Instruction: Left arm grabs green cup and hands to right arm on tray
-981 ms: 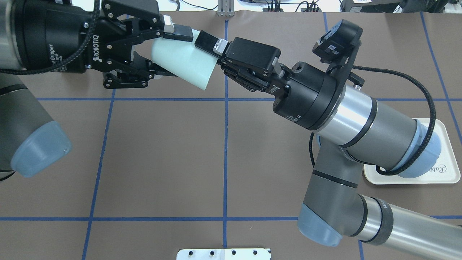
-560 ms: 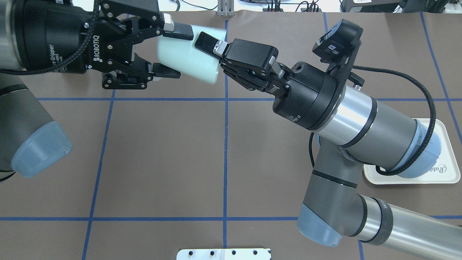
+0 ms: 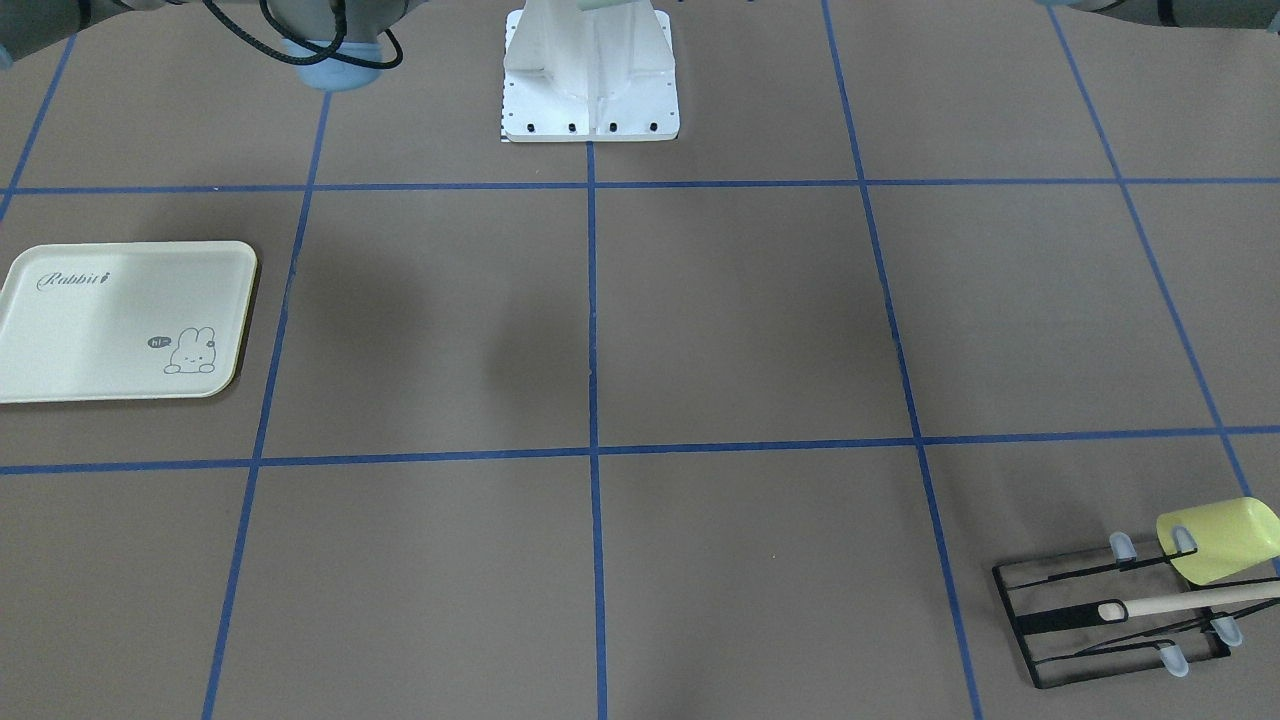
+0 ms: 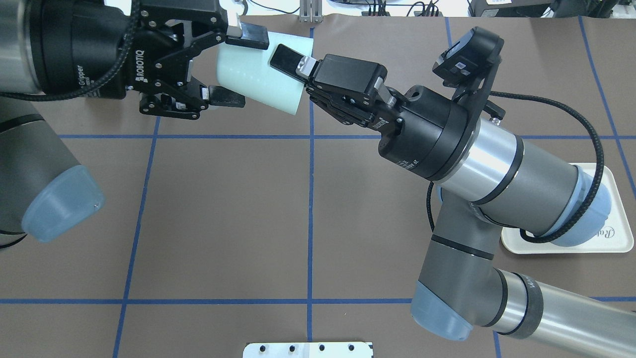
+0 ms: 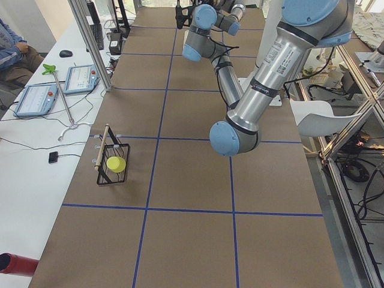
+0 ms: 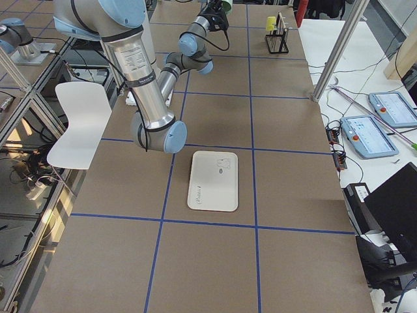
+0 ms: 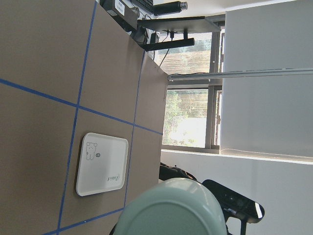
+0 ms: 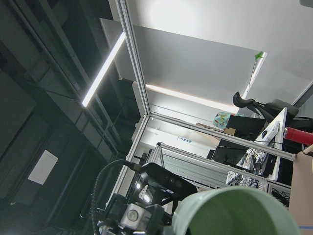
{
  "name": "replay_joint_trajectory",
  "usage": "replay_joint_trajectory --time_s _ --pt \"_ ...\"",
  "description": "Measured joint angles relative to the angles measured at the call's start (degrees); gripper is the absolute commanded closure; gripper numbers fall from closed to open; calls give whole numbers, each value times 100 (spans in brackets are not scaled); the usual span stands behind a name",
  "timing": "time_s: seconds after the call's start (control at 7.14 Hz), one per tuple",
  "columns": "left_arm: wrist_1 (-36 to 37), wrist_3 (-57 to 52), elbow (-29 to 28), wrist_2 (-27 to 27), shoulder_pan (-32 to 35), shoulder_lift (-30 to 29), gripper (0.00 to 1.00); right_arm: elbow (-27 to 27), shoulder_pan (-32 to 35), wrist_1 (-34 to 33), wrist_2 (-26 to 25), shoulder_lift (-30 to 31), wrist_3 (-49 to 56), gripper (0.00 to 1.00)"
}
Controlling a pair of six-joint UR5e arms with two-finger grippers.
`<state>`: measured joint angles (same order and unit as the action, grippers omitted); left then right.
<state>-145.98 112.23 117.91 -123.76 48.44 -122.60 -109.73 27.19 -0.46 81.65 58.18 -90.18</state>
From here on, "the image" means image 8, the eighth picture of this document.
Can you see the red cylinder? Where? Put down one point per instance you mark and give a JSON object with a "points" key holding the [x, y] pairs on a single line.
{"points": [[298, 136]]}

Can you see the light green plastic cup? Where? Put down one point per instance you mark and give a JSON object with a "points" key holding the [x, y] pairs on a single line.
{"points": [[233, 211]]}

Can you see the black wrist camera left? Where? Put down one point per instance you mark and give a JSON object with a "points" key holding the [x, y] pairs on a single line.
{"points": [[166, 181]]}

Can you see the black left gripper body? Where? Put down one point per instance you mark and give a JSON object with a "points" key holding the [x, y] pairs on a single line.
{"points": [[123, 218]]}

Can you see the metal reacher grabber tool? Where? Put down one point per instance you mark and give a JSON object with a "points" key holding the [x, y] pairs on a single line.
{"points": [[259, 59]]}

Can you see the aluminium frame post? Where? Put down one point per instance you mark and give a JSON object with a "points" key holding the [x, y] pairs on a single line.
{"points": [[120, 12]]}

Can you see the black office chair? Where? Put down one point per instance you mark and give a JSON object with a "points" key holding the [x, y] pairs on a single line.
{"points": [[270, 110]]}

